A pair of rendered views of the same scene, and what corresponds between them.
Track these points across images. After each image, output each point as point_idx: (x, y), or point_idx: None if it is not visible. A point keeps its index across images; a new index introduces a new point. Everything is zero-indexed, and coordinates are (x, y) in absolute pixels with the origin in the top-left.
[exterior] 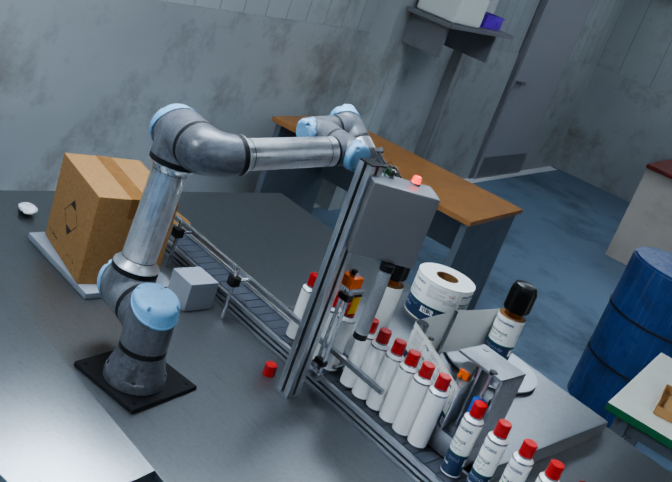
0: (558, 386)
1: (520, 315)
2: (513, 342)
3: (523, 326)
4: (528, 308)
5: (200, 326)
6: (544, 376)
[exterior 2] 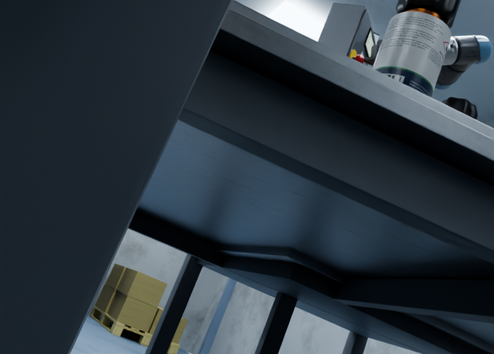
0: (316, 41)
1: (397, 13)
2: (375, 61)
3: (393, 23)
4: None
5: None
6: (366, 66)
